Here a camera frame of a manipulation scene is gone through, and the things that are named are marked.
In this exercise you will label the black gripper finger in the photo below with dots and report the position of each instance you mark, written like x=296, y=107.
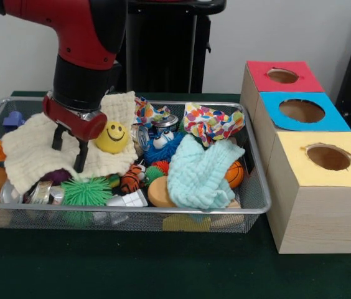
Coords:
x=80, y=155
x=58, y=138

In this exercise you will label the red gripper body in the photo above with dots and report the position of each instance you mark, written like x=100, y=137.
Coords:
x=82, y=126

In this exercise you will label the cream waffle cloth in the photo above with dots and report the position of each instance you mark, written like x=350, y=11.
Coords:
x=32, y=149

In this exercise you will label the light blue waffle cloth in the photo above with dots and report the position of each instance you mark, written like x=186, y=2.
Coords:
x=200, y=174

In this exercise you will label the colourful polka dot cloth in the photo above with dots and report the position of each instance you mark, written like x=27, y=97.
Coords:
x=213, y=123

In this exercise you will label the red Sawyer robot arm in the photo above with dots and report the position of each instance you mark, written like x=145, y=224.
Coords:
x=85, y=31

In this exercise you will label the wooden box with three holes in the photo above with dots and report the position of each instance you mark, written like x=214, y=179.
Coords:
x=318, y=218

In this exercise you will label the yellow smiley ball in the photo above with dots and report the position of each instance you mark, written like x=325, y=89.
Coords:
x=113, y=137

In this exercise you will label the green spiky rubber ball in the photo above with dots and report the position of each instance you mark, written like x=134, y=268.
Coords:
x=85, y=191

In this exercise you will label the purple toy block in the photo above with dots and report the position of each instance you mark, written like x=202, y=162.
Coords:
x=13, y=120

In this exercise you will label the tiger plush toy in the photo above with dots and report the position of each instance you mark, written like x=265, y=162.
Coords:
x=130, y=182

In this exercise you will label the blue fuzzy monster toy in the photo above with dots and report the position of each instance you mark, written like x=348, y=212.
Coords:
x=161, y=148

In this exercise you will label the orange round sponge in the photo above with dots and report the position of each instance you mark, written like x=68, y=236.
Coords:
x=160, y=193

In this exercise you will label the small orange basketball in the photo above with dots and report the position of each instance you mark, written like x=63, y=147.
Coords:
x=234, y=174

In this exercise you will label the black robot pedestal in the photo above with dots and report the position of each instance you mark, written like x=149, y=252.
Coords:
x=163, y=53

